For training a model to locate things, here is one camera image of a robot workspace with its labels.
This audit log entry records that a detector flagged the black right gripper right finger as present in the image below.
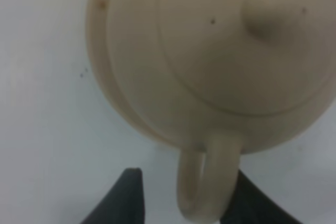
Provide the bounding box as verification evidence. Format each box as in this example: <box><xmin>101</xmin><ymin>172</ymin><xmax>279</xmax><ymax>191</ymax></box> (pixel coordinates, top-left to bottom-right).
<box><xmin>220</xmin><ymin>171</ymin><xmax>300</xmax><ymax>224</ymax></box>

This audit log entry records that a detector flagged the beige ceramic teapot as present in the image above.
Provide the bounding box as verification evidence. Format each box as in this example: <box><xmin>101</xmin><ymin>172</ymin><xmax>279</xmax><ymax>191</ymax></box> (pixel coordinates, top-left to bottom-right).
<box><xmin>106</xmin><ymin>0</ymin><xmax>336</xmax><ymax>222</ymax></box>

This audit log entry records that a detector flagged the beige teapot saucer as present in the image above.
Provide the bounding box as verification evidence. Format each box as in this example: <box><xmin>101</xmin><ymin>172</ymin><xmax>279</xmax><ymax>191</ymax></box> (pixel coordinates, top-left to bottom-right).
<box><xmin>86</xmin><ymin>0</ymin><xmax>179</xmax><ymax>148</ymax></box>

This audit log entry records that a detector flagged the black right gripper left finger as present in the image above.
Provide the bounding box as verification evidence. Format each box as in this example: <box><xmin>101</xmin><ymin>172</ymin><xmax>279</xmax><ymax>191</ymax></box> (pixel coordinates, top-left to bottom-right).
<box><xmin>82</xmin><ymin>168</ymin><xmax>145</xmax><ymax>224</ymax></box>

